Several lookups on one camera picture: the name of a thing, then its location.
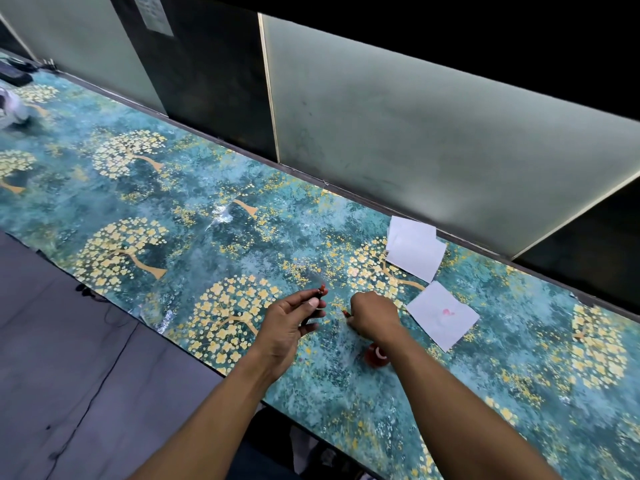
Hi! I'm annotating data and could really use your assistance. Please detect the teal floral tablecloth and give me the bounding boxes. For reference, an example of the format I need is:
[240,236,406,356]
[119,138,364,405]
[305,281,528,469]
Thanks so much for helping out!
[0,50,640,480]

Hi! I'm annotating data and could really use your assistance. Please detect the black device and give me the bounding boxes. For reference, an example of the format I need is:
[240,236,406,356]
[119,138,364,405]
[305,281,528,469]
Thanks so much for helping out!
[0,59,39,88]

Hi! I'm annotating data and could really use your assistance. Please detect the grey label sheet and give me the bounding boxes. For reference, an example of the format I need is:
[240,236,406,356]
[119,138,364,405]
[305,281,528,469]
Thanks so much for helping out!
[130,0,175,37]

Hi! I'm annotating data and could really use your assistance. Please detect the person's right forearm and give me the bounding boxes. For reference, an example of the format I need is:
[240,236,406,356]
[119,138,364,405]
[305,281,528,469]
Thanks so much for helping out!
[379,326,565,480]

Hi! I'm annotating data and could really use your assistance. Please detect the small red jar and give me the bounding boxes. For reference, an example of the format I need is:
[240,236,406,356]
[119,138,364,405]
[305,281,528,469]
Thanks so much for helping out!
[363,344,391,368]

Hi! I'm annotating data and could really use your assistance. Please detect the person's left forearm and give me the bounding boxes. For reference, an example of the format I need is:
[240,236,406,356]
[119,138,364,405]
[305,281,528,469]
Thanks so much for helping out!
[127,345,281,480]

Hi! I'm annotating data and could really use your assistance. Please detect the person's left hand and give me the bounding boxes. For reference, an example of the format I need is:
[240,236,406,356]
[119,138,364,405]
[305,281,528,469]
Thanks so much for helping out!
[249,289,328,384]

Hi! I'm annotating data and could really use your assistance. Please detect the plain white paper sheet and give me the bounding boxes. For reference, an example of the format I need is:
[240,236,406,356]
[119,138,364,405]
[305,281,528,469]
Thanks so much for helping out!
[387,215,437,245]
[385,222,448,284]

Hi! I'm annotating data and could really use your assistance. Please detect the black lipstick tube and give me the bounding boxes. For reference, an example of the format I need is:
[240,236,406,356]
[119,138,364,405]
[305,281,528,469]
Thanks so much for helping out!
[300,284,329,328]

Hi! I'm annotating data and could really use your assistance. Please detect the black floor cable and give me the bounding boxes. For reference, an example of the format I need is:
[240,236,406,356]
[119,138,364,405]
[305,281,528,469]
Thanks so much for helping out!
[45,282,147,476]

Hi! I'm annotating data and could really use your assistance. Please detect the dark partition post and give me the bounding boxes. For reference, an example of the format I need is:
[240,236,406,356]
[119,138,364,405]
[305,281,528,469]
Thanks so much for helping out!
[107,0,280,164]

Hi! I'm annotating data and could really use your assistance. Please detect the frosted glass panel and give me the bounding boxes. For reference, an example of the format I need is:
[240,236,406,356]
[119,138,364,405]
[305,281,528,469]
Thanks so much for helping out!
[0,0,169,116]
[258,13,640,261]

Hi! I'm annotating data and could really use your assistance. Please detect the white crumpled item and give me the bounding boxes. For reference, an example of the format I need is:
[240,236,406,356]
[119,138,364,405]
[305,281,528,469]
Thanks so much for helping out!
[0,88,32,130]

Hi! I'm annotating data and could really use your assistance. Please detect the white paper with pink mark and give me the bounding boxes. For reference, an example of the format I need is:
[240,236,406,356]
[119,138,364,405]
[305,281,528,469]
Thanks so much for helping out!
[405,281,480,353]

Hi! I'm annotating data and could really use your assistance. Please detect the person's right hand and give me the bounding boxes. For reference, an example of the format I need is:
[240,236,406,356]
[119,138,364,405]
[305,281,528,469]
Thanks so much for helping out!
[344,291,409,346]

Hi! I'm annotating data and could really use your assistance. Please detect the person's dark trousers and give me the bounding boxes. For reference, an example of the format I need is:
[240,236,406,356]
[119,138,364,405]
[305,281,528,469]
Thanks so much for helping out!
[224,434,383,480]

